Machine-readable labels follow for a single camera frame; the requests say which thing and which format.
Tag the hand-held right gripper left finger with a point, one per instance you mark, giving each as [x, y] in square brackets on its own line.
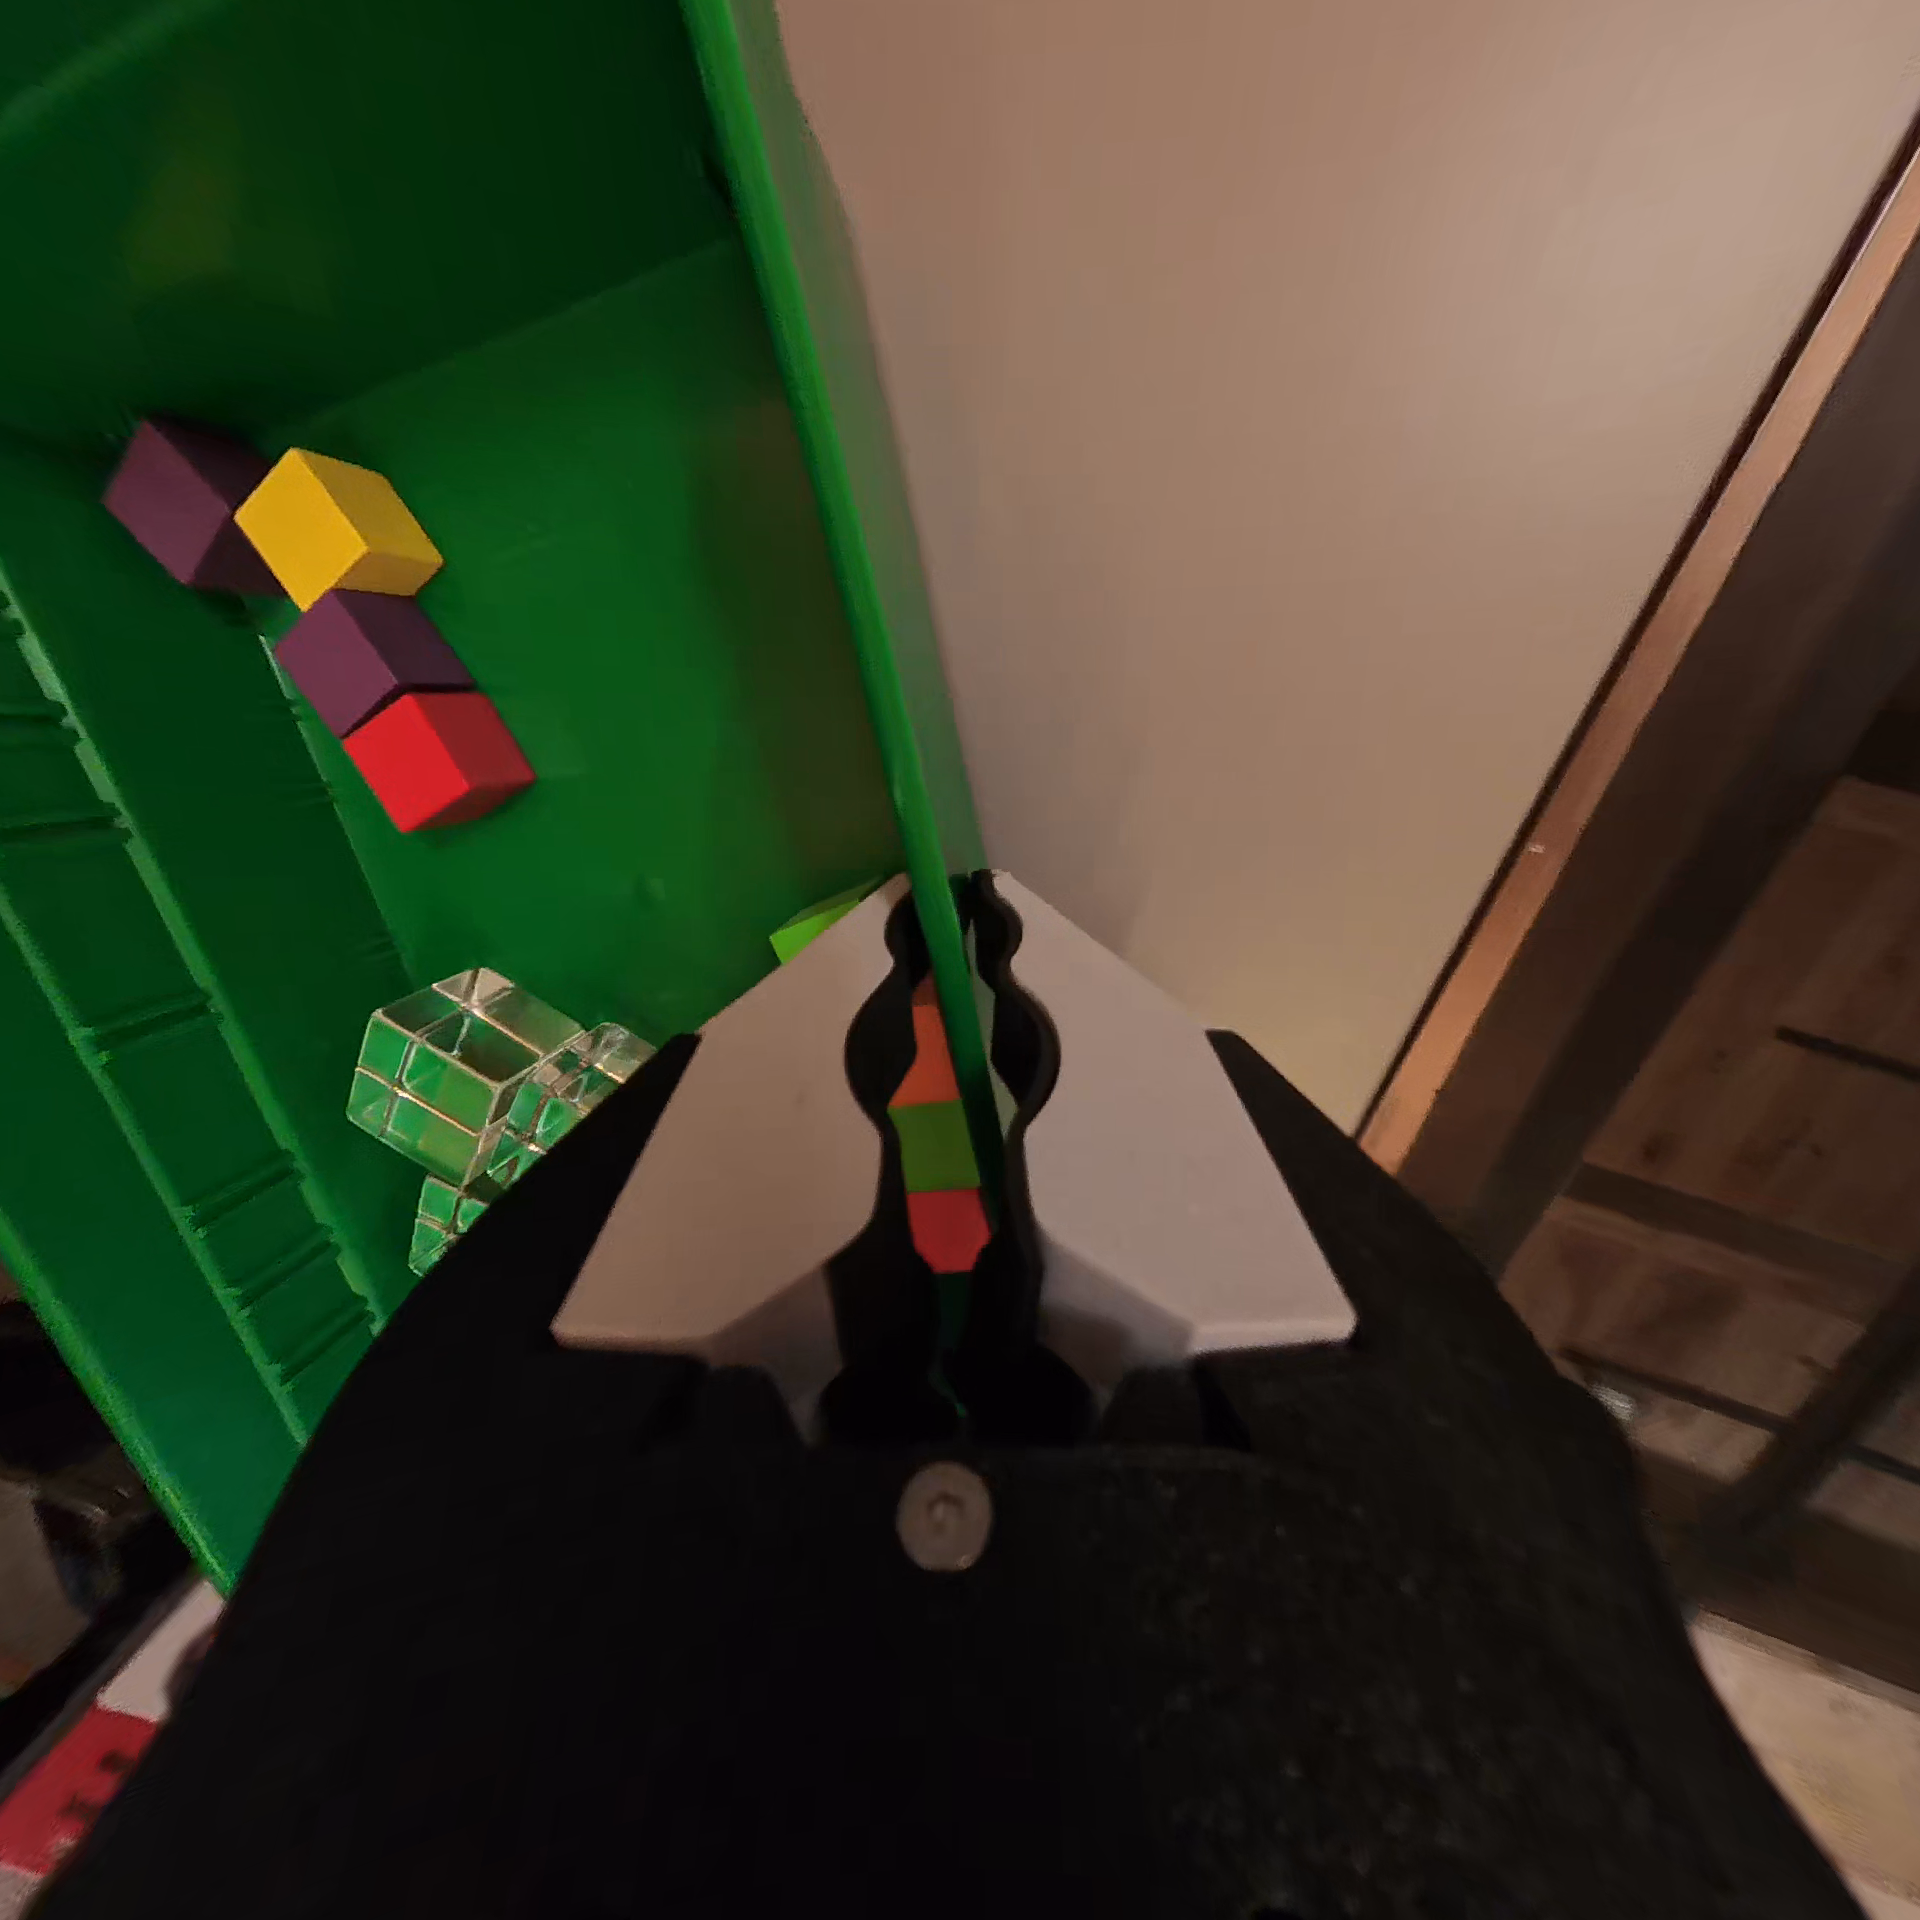
[720, 1185]

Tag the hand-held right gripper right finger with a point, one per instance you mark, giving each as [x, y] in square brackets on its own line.
[1171, 1201]

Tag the green wooden cube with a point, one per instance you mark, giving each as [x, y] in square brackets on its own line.
[819, 926]
[933, 1148]

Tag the red wooden cube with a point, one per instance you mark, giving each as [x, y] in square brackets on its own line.
[945, 1227]
[421, 758]

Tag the mirror clipboard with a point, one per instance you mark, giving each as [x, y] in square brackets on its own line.
[1725, 975]

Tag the green plastic bin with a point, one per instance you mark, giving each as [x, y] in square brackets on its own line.
[600, 495]

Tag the clear acrylic cube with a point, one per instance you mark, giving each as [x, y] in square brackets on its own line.
[593, 1072]
[447, 1223]
[442, 1072]

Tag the orange wooden cube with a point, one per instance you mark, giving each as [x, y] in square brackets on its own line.
[930, 1064]

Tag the purple wooden cube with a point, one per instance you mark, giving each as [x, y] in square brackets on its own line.
[164, 502]
[361, 653]

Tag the yellow wooden cube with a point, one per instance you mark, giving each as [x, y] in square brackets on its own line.
[323, 518]

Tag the red flat object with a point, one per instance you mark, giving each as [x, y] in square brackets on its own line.
[68, 1784]

